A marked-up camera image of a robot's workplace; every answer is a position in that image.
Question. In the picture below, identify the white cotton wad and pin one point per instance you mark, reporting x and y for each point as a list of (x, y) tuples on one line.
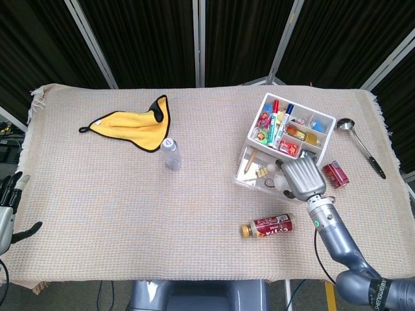
[(279, 183)]

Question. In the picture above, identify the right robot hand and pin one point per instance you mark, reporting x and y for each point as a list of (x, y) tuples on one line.
[(303, 178)]

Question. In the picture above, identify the black folding screen white frame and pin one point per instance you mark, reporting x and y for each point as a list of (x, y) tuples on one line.
[(146, 39)]

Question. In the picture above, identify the red Costa coffee bottle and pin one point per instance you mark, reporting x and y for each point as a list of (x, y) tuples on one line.
[(269, 226)]

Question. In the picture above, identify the clear plastic water bottle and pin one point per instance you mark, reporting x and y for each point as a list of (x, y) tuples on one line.
[(171, 155)]

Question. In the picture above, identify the white plastic drawer organizer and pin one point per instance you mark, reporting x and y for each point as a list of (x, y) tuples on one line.
[(327, 136)]

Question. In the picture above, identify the white marker blue cap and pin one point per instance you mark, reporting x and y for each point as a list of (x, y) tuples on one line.
[(284, 124)]

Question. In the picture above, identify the green marker red cap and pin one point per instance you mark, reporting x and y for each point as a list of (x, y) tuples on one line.
[(274, 126)]

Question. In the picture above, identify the colourful red candy packet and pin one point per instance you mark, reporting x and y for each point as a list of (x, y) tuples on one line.
[(265, 119)]

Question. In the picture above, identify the yellow eraser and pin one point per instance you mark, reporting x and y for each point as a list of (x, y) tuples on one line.
[(281, 113)]

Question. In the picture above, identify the red soda can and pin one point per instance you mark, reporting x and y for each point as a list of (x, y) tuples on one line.
[(335, 174)]

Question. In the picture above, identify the small blue toy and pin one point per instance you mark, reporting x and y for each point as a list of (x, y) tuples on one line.
[(318, 124)]

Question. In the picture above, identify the black binder clips pile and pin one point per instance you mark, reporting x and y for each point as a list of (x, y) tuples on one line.
[(308, 153)]

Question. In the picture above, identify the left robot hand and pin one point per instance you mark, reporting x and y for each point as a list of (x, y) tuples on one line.
[(6, 226)]

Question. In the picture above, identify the small blue clip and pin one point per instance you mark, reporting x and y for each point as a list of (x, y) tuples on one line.
[(268, 107)]

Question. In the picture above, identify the wooden pencil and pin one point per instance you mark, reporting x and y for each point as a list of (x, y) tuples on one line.
[(250, 161)]

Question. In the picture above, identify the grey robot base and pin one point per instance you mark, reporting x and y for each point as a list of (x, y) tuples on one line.
[(194, 296)]

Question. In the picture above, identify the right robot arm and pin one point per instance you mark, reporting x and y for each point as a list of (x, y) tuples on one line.
[(340, 243)]

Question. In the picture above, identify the clear plastic storage bin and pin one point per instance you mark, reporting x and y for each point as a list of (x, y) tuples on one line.
[(246, 179)]

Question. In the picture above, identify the yellow microfiber cloth black trim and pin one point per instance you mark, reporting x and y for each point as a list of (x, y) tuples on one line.
[(129, 128)]

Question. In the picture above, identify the small yellow bottle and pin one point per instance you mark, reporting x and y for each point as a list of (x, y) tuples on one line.
[(314, 138)]

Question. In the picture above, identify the yellow binder clip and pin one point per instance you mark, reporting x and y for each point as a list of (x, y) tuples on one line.
[(263, 171)]

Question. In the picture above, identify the red snack packet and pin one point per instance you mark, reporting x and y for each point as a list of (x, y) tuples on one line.
[(289, 148)]

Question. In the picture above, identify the cluttered equipment shelf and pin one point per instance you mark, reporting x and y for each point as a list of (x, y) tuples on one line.
[(8, 142)]

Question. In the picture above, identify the beige woven tablecloth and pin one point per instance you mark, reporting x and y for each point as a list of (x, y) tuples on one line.
[(129, 210)]

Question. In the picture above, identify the white metal table leg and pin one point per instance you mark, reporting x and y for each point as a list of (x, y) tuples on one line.
[(287, 294)]

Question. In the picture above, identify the green yellow candy packet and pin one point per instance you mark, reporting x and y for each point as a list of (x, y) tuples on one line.
[(264, 137)]

